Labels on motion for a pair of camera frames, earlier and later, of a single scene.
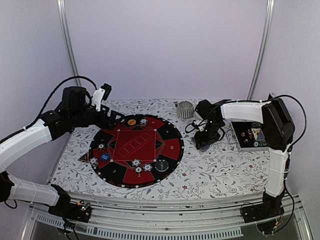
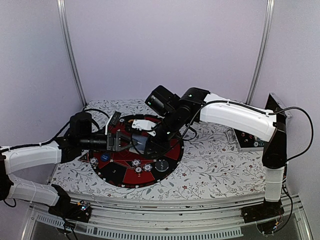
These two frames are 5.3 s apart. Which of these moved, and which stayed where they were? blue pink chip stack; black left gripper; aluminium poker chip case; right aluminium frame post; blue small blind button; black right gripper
Moved: black right gripper; black left gripper
Stayed: blue small blind button; aluminium poker chip case; right aluminium frame post; blue pink chip stack
